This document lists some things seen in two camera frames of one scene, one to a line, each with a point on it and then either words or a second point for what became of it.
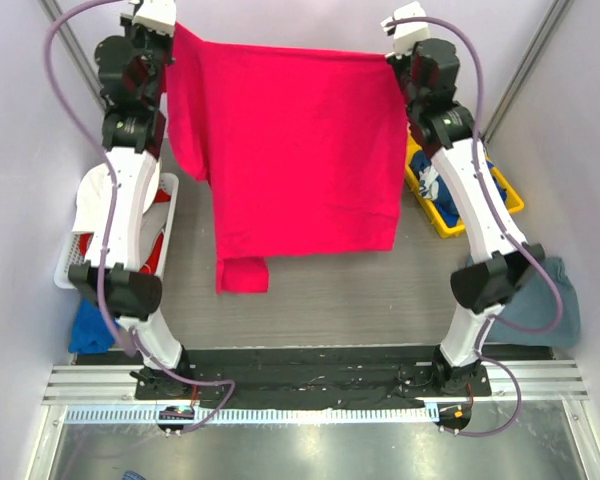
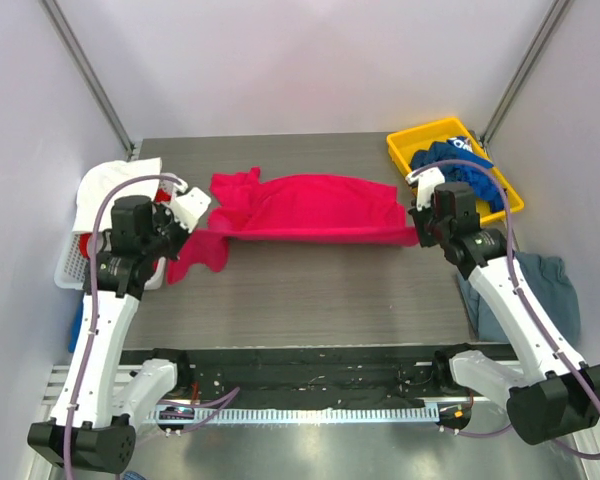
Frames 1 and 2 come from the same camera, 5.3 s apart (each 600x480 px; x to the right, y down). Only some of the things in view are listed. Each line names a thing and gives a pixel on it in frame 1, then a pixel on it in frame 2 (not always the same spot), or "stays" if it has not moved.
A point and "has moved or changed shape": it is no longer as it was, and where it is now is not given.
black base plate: (313, 377) stays
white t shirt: (91, 191) stays
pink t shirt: (303, 149) has moved or changed shape
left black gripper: (161, 48) to (175, 239)
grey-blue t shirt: (545, 311) stays
